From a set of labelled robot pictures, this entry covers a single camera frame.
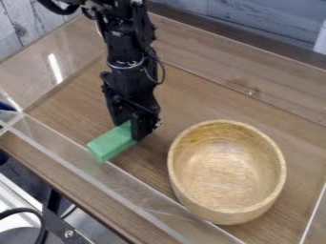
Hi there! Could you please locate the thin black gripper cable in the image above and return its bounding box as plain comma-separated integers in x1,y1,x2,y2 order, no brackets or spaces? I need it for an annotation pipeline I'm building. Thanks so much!
141,47,167,86

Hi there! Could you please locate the black cable on floor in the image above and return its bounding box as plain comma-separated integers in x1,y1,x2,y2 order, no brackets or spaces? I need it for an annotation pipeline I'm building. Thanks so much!
0,207,48,244

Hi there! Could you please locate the green rectangular block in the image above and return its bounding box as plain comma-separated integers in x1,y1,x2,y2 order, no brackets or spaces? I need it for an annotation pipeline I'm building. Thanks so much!
87,121,136,163

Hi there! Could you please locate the clear acrylic front barrier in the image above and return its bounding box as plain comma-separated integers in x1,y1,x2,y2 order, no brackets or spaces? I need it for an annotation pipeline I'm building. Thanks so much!
0,91,244,244

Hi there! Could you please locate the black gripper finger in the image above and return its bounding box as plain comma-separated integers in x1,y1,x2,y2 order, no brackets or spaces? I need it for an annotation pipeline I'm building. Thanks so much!
101,84,132,126
131,113,157,141

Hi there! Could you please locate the brown wooden bowl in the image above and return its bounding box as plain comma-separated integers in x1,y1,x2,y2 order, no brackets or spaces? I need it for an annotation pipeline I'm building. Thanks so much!
167,120,286,225

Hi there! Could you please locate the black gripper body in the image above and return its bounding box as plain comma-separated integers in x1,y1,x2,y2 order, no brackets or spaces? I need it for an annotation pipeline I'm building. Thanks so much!
100,61,160,122

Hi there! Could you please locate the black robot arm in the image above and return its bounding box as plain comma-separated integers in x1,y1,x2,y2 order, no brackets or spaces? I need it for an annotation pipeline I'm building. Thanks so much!
37,0,165,141

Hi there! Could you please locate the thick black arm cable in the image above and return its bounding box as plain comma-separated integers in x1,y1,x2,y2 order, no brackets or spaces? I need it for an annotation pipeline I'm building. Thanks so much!
36,0,84,16

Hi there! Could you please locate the black table leg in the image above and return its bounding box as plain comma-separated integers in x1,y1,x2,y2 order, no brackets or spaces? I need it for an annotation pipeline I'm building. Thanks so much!
45,190,63,214

